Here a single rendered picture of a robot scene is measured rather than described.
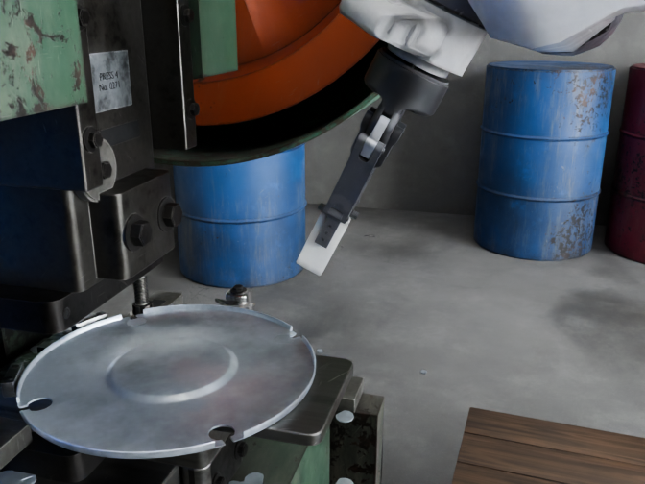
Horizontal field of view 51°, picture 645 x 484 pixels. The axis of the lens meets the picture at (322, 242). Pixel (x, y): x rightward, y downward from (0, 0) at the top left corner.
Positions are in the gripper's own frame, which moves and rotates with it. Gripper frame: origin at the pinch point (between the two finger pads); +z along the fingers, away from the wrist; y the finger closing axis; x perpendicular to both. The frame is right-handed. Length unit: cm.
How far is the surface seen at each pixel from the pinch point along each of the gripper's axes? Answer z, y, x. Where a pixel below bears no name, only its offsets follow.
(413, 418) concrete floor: 80, 105, -42
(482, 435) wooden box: 41, 50, -42
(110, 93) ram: -6.5, -9.2, 22.6
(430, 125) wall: 41, 320, -9
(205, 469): 21.0, -14.3, -0.8
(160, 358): 16.3, -9.1, 8.7
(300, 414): 9.9, -14.5, -6.1
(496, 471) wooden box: 39, 39, -45
